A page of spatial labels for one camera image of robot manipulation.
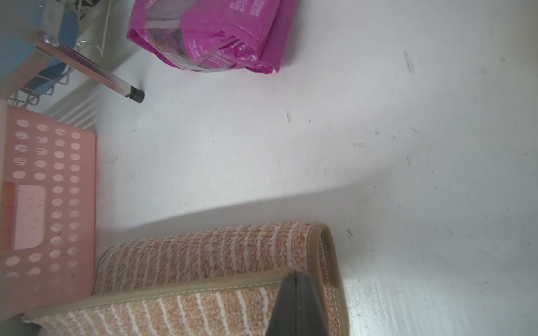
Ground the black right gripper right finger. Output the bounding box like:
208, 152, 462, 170
296, 273, 329, 336

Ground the metal two-tier dish rack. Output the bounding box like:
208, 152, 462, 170
1, 1, 145, 106

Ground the magenta snack bag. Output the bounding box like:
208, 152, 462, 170
127, 0, 298, 74

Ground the pink perforated plastic basket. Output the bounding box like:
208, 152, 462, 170
1, 105, 97, 320

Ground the striped brown square dishcloth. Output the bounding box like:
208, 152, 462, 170
23, 222, 350, 335

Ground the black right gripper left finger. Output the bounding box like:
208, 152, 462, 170
266, 274, 297, 336

